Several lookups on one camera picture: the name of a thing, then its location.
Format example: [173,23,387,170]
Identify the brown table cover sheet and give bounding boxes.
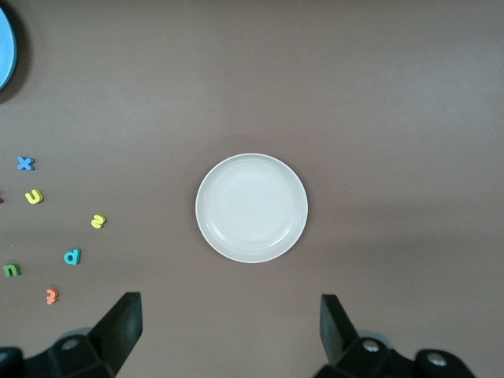
[0,0,504,378]

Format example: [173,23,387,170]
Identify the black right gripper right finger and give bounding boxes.
[313,294,480,378]

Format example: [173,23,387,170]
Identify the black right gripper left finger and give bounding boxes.
[0,291,143,378]

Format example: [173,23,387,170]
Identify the beige round plate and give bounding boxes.
[195,153,309,264]

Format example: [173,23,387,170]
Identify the blue round plate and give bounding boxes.
[0,6,19,92]

